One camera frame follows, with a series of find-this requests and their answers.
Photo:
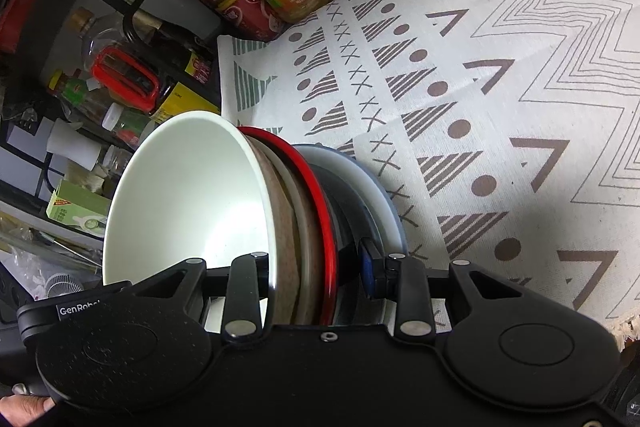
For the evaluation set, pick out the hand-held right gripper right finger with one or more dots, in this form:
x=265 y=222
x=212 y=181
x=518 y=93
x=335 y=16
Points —
x=369 y=267

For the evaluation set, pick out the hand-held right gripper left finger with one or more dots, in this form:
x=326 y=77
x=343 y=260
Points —
x=250 y=277

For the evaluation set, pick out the pale blue plate rolling-pin print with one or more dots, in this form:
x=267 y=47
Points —
x=398 y=219

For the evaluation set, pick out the red rimmed bowl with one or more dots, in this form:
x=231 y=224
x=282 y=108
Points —
x=325 y=217

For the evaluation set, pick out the large pale green bowl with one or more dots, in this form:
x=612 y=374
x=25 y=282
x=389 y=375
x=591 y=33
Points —
x=190 y=187

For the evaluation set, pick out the pale blue plate crossed-utensils print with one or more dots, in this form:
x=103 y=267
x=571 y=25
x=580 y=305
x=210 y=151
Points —
x=340 y=159

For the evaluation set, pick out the person's left hand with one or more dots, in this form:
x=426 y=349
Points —
x=20 y=412

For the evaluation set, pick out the white round grille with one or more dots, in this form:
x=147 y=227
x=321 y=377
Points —
x=59 y=286

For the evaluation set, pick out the green cardboard box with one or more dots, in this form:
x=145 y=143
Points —
x=75 y=207

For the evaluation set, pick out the white plastic cup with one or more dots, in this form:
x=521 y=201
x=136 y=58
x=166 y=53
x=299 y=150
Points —
x=70 y=142

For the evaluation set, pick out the patterned beige table mat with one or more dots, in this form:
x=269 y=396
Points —
x=500 y=132

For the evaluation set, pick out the small white-capped green label bottle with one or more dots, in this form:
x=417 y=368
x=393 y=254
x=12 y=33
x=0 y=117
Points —
x=127 y=124

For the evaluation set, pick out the yellow-capped green label bottle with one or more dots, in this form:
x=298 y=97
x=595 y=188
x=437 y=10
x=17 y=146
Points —
x=75 y=89

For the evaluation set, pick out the dark sauce bottle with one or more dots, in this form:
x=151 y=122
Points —
x=170 y=37

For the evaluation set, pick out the clear bottle brown cap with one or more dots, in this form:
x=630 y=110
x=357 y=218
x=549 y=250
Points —
x=95 y=37

